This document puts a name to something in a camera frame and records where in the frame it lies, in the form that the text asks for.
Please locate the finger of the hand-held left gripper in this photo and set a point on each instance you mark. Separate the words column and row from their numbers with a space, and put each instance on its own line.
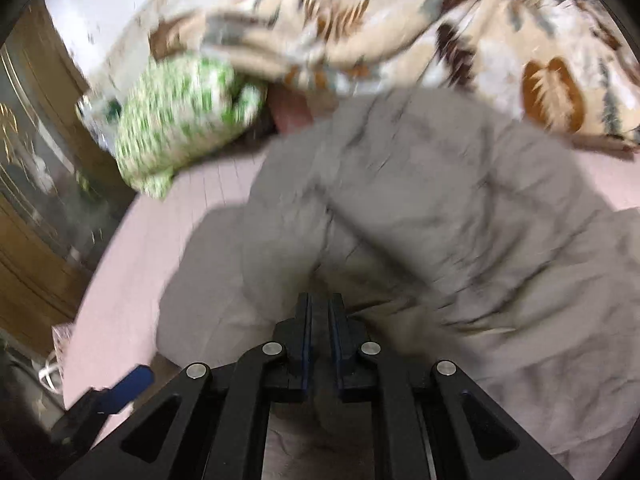
column 130, row 385

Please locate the beige leaf print blanket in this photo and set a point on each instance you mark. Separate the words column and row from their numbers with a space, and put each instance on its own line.
column 400, row 25

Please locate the brown wooden glass-door cabinet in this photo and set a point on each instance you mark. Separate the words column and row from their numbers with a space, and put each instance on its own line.
column 30, row 270

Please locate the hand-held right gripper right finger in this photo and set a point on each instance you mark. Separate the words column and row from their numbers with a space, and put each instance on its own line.
column 334, row 340

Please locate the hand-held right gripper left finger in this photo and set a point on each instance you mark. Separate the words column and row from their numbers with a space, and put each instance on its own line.
column 306, row 340

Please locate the white printed gift bag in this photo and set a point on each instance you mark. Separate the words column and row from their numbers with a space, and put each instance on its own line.
column 60, row 340

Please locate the grey quilted blanket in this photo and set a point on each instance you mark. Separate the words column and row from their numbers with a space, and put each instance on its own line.
column 425, row 210

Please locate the reddish brown cushion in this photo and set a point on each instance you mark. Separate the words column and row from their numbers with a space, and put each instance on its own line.
column 295, row 110

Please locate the green checked pillow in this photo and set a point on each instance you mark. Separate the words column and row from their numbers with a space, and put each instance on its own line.
column 170, row 120

